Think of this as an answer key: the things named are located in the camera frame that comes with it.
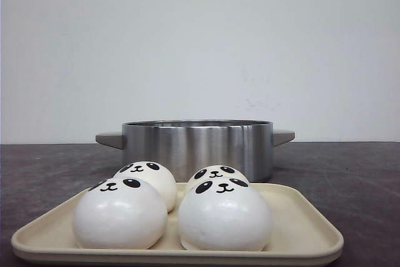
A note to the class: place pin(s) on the beige rectangular tray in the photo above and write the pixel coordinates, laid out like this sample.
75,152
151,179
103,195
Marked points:
301,236

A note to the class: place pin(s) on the panda bun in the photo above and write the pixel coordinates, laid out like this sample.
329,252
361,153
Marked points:
214,172
120,213
156,175
225,214

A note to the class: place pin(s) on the stainless steel steamer pot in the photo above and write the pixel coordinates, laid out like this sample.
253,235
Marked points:
185,146

